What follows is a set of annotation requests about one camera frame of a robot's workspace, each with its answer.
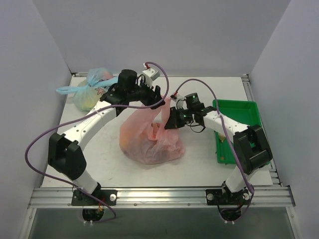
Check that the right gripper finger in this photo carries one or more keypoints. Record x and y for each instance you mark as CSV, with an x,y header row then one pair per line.
x,y
173,112
171,123

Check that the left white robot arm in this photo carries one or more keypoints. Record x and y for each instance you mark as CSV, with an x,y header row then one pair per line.
x,y
65,153

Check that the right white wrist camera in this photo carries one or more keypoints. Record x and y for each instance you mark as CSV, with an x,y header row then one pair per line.
x,y
179,100

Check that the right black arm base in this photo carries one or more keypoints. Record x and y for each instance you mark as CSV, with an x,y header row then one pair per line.
x,y
223,197

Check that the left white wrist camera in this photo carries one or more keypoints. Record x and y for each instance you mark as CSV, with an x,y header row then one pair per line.
x,y
150,75

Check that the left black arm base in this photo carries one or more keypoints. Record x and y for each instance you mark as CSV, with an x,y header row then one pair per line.
x,y
108,196

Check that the blue tied plastic bag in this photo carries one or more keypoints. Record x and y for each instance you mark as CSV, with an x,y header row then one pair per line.
x,y
87,93

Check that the fake garlic bulb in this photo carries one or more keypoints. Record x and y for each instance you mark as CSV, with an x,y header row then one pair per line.
x,y
221,138

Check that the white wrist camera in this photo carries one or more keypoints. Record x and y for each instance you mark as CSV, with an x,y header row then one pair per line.
x,y
179,100
150,75

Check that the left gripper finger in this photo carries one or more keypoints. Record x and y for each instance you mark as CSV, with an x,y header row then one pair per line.
x,y
158,104
157,92

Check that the aluminium front rail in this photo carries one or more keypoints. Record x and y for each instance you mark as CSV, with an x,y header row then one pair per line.
x,y
62,198

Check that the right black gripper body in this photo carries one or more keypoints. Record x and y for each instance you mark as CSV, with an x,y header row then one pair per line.
x,y
175,119

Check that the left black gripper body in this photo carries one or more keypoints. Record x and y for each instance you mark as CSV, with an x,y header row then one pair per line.
x,y
150,96

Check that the pink plastic bag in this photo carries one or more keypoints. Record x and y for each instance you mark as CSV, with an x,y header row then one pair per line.
x,y
144,139

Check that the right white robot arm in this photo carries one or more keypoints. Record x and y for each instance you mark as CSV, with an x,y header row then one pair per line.
x,y
248,143

